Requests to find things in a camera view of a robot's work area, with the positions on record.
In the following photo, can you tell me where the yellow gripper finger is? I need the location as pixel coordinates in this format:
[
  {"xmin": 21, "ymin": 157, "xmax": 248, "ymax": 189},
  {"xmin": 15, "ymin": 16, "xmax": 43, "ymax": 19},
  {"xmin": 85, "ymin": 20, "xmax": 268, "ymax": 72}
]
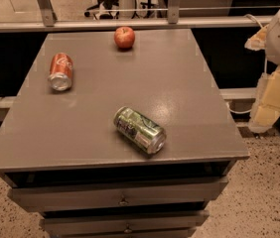
[
  {"xmin": 244, "ymin": 26, "xmax": 268, "ymax": 51},
  {"xmin": 248, "ymin": 65, "xmax": 280, "ymax": 133}
]

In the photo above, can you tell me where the green soda can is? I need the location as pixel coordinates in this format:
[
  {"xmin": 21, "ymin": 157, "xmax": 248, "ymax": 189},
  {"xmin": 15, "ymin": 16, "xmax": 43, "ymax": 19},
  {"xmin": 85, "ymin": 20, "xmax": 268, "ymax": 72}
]
[{"xmin": 113, "ymin": 107, "xmax": 167, "ymax": 155}]

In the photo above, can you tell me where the red coke can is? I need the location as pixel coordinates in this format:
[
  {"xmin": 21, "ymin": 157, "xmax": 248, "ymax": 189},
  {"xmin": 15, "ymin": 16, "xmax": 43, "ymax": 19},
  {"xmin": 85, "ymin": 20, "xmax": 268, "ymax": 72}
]
[{"xmin": 48, "ymin": 53, "xmax": 73, "ymax": 91}]

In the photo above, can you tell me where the red apple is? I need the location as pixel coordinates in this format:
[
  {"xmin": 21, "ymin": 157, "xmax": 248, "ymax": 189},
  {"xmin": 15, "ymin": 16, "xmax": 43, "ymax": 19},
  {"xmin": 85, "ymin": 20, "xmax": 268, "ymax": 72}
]
[{"xmin": 114, "ymin": 27, "xmax": 135, "ymax": 49}]

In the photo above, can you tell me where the top drawer knob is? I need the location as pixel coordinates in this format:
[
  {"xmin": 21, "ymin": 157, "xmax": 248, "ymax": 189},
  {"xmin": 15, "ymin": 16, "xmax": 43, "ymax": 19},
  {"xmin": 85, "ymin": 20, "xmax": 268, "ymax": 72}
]
[{"xmin": 119, "ymin": 196, "xmax": 129, "ymax": 206}]

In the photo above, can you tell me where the drawer knob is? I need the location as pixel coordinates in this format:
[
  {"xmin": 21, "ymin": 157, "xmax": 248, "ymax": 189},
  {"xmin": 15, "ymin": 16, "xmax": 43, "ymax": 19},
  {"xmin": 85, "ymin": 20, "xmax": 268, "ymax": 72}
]
[
  {"xmin": 123, "ymin": 225, "xmax": 133, "ymax": 234},
  {"xmin": 119, "ymin": 196, "xmax": 129, "ymax": 206}
]

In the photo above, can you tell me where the grey drawer cabinet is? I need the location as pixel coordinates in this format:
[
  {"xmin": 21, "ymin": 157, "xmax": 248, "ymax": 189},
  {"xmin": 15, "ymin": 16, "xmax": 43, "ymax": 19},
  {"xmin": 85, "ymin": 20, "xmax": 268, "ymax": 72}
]
[{"xmin": 0, "ymin": 30, "xmax": 248, "ymax": 238}]

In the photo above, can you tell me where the white cable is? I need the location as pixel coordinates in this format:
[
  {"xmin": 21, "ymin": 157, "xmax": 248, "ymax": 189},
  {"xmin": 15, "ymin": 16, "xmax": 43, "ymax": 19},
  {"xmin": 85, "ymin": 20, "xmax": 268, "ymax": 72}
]
[{"xmin": 225, "ymin": 13, "xmax": 269, "ymax": 115}]

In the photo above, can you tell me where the metal railing frame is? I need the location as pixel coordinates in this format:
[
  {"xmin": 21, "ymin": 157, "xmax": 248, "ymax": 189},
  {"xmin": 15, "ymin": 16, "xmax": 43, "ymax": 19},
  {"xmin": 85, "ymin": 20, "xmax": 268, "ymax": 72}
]
[{"xmin": 0, "ymin": 0, "xmax": 280, "ymax": 33}]

